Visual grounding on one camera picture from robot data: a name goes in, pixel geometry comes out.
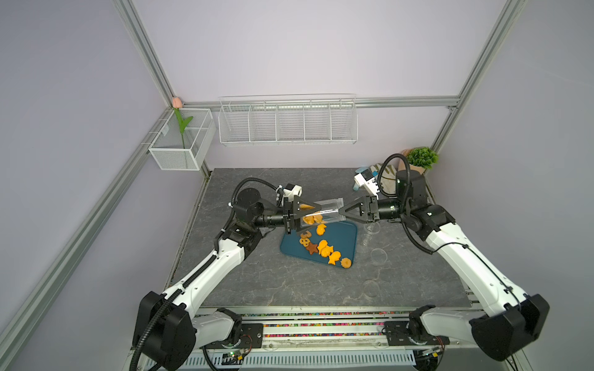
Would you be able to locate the round brown cookie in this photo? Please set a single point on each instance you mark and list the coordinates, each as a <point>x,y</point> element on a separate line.
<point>345,263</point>

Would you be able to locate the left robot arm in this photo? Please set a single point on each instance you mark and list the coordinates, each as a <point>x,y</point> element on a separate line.
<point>167,329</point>

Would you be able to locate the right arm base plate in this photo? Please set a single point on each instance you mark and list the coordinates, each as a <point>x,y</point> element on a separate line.
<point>402,333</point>

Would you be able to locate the pink artificial tulip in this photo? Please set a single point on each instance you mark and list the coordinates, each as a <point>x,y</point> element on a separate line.
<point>183,122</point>

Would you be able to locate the white wire wall shelf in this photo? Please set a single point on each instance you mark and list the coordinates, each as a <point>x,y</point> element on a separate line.
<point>287,119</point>

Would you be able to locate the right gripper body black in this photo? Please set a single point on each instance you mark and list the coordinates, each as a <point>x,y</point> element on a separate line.
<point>374,212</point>

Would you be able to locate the teal plastic tray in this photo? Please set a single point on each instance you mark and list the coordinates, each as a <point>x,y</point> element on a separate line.
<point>342,236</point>

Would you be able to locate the orange fish cookie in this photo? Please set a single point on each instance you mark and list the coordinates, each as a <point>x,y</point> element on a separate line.
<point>321,229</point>

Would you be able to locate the dark brown star cookie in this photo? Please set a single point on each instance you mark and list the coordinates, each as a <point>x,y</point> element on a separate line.
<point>312,249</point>

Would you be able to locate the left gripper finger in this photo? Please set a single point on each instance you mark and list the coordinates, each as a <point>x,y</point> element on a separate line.
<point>301,207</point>
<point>298,226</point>

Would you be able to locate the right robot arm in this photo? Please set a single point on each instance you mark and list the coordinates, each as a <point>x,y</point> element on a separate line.
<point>508,319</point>

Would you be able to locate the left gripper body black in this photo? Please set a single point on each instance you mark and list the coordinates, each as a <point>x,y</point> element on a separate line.
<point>287,213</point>

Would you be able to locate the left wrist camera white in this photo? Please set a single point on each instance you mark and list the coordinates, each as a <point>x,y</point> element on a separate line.
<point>290,191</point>

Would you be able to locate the white mesh wall basket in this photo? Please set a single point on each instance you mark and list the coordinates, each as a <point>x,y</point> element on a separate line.
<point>167,149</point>

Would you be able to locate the white vented cable duct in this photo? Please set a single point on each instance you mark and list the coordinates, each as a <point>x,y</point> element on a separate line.
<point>316,360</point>

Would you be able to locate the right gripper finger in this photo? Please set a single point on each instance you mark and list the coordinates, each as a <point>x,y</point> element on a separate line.
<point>359,207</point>
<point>361,219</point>

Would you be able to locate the potted green plant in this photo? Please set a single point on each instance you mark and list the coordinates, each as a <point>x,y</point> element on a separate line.
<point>421,159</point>

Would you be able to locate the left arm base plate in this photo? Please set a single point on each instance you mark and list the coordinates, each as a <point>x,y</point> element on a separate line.
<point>249,336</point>

